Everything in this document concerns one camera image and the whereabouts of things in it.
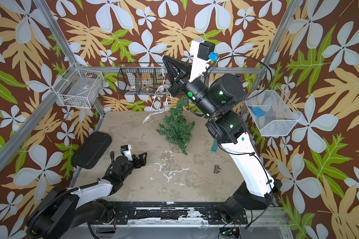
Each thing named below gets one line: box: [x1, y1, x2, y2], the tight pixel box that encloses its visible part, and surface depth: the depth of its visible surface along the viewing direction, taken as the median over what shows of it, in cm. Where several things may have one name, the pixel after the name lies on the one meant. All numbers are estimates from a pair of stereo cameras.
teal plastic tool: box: [210, 139, 218, 152], surface depth 102 cm
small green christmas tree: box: [156, 96, 196, 155], surface depth 81 cm
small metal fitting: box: [213, 164, 221, 174], surface depth 90 cm
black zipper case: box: [71, 131, 113, 170], surface depth 93 cm
